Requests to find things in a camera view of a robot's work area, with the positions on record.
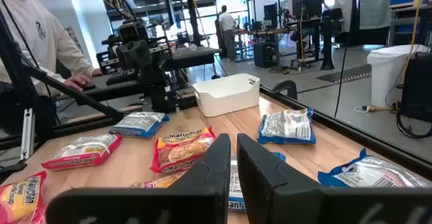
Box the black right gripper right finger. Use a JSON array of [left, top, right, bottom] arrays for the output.
[[236, 133, 432, 224]]

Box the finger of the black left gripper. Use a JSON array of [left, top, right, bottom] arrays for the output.
[[115, 41, 135, 71], [134, 40, 153, 70]]

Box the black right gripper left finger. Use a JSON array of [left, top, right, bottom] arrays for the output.
[[45, 133, 232, 224]]

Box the green-edged Maruchan noodle packet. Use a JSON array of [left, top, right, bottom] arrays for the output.
[[130, 170, 188, 189]]

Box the blue Maruchan noodle packet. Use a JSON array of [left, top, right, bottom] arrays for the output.
[[227, 152, 287, 213], [257, 108, 317, 146], [317, 148, 432, 188], [108, 111, 171, 139]]

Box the red Maruchan noodle packet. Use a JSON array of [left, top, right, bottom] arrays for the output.
[[41, 134, 124, 171], [0, 170, 48, 224], [150, 126, 217, 175]]

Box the black workbench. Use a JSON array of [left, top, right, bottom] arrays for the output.
[[161, 46, 223, 80]]

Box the person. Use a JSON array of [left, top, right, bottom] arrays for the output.
[[215, 4, 238, 62], [0, 0, 104, 134], [290, 0, 330, 51]]

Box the silver aluminium extrusion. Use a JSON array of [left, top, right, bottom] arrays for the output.
[[20, 108, 36, 161]]

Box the black floor cabinet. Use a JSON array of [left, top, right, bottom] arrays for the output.
[[252, 41, 278, 69]]

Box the black floor mat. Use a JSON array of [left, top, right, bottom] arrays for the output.
[[316, 64, 373, 84]]

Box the white plastic trash bin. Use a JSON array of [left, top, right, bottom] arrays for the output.
[[367, 44, 430, 109]]

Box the black equipment case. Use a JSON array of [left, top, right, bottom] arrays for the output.
[[398, 51, 432, 123]]

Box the grey hanging curtain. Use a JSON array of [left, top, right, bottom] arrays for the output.
[[333, 0, 402, 32]]

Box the storage shelf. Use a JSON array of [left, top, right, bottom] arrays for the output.
[[387, 0, 432, 48]]

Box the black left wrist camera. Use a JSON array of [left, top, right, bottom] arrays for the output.
[[117, 20, 149, 45]]

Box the black clamp handle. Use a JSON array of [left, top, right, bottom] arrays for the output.
[[271, 79, 298, 101]]

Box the yellow plug with white cable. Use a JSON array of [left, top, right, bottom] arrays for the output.
[[353, 104, 395, 114]]

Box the black hanging cable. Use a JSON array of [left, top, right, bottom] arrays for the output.
[[333, 0, 359, 119]]

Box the black coiled cable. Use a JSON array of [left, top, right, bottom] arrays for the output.
[[396, 109, 432, 140]]

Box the black pedestal stand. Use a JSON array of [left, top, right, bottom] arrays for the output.
[[319, 9, 335, 72]]

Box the yellow hanging cable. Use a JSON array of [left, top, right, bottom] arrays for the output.
[[394, 0, 427, 112]]

